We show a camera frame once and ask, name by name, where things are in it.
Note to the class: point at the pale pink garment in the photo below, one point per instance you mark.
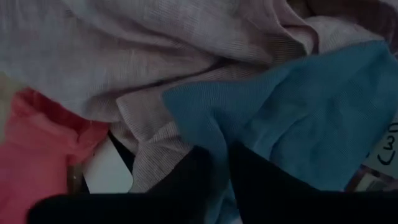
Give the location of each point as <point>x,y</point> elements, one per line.
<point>155,46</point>

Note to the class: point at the orange-red small garment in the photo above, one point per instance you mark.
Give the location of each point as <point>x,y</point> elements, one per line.
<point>37,155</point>

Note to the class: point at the grey-blue sock white label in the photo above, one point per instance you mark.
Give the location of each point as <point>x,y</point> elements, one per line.
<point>311,109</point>

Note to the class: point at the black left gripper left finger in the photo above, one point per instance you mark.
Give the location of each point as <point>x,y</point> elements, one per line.
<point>124,208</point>

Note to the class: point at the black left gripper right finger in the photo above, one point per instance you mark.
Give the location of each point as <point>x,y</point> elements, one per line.
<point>295,205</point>

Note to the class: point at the maroon garment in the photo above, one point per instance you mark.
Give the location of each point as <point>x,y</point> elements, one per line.
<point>357,15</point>

